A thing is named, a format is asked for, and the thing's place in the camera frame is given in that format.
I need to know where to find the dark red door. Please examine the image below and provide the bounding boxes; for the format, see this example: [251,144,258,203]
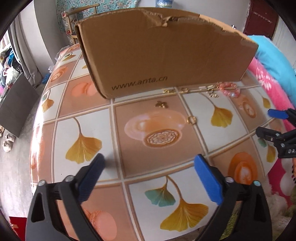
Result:
[243,0,284,39]

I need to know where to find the wooden chair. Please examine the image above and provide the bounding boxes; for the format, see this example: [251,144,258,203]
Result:
[61,4,100,44]

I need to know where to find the pink pearl bead bracelet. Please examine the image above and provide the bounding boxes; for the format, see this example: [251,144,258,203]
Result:
[218,82,241,98]

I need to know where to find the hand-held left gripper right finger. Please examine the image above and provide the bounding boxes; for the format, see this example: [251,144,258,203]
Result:
[194,153,274,241]

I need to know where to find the blue pillow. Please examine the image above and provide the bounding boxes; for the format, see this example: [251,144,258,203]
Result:
[248,35,296,81]

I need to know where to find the red mat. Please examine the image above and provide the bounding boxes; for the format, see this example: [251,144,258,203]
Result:
[9,217,27,241]

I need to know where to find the pink floral blanket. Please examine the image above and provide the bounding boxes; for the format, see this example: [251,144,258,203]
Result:
[247,57,296,195]

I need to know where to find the leaf patterned tablecloth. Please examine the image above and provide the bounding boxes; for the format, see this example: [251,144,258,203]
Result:
[30,43,285,241]

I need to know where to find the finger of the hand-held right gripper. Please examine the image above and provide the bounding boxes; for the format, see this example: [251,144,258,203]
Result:
[255,126,287,151]
[268,108,296,127]

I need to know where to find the brown cardboard box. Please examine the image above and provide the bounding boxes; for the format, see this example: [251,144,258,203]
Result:
[74,7,259,100]

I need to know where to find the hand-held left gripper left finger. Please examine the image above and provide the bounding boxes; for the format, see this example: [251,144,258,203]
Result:
[25,153,107,241]

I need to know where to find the blue water bottle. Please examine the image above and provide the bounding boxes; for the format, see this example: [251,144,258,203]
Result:
[156,0,174,8]

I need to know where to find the white fluffy blanket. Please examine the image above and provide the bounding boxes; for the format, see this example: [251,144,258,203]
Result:
[264,176,296,218]

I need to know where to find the grey curtain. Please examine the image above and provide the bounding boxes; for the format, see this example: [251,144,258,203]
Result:
[14,0,53,87]

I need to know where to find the dark grey cabinet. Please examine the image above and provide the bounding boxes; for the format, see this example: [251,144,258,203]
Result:
[0,73,40,137]

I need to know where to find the pile of clothes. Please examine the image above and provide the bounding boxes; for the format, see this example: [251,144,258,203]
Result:
[0,46,21,86]

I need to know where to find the teal floral hanging cloth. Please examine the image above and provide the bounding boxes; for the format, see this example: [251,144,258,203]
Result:
[57,0,139,33]

